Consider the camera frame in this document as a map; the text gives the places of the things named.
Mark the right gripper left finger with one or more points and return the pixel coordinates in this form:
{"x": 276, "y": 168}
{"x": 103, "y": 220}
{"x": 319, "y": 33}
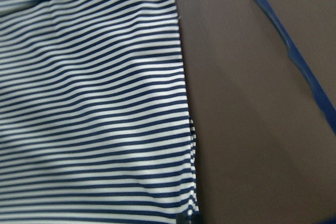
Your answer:
{"x": 181, "y": 219}

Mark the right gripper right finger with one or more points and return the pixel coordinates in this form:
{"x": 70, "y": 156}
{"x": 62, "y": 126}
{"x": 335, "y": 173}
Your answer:
{"x": 196, "y": 219}

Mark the striped polo shirt white collar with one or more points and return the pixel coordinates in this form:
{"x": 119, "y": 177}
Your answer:
{"x": 95, "y": 125}

